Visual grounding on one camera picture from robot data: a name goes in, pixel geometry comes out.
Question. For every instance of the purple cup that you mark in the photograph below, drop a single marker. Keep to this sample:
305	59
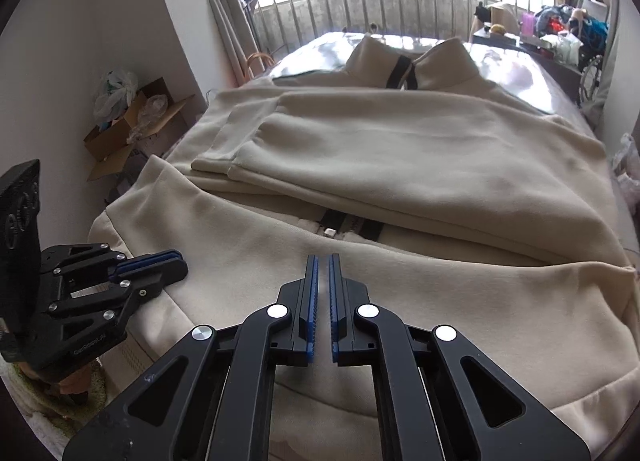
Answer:
527	25

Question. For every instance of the white plastic bag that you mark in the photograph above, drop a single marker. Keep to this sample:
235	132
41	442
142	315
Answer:
115	91

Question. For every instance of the beige tote bag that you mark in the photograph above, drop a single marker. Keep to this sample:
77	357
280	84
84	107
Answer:
502	16

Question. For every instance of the metal balcony railing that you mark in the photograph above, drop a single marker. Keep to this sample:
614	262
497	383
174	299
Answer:
360	6

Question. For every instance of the clear plastic wrap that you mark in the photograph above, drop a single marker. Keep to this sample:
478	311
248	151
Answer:
152	108

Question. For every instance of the pile of colourful clothes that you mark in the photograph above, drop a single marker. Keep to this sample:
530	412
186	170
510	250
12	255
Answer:
570	21

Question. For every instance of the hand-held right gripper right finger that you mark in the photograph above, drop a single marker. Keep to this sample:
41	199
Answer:
335	311

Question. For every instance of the yellow fruit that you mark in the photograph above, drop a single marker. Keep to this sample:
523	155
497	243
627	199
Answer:
497	30

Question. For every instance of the beige curtain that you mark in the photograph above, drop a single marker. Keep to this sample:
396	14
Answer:
235	26

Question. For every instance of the dark side table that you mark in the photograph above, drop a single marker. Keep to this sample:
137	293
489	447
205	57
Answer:
545	66

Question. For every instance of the crumpled clear plastic bag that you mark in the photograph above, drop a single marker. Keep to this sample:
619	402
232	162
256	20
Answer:
627	156

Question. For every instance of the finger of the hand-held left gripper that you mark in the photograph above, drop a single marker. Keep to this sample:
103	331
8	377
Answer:
155	278
145	259

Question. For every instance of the cream zip jacket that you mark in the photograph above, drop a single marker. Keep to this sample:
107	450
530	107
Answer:
400	181

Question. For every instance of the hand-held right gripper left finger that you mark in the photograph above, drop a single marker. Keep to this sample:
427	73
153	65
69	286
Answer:
311	311

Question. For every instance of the large brown cardboard box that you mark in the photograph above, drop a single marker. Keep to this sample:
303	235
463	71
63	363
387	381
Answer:
130	141

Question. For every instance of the wheelchair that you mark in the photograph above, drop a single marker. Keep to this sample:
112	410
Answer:
592	78

